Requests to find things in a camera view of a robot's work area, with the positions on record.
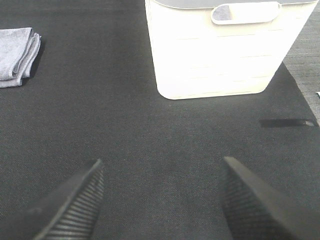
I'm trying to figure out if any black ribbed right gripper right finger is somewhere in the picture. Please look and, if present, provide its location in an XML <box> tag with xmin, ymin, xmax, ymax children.
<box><xmin>219</xmin><ymin>156</ymin><xmax>304</xmax><ymax>240</ymax></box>

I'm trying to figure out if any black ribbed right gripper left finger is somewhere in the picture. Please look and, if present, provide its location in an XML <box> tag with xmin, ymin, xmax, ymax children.
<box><xmin>33</xmin><ymin>159</ymin><xmax>105</xmax><ymax>240</ymax></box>

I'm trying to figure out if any light grey towel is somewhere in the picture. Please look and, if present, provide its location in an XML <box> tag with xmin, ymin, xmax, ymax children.
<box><xmin>0</xmin><ymin>27</ymin><xmax>41</xmax><ymax>88</ymax></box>

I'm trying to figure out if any white plastic storage basket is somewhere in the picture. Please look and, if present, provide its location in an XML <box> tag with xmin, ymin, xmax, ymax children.
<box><xmin>145</xmin><ymin>0</ymin><xmax>317</xmax><ymax>100</ymax></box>

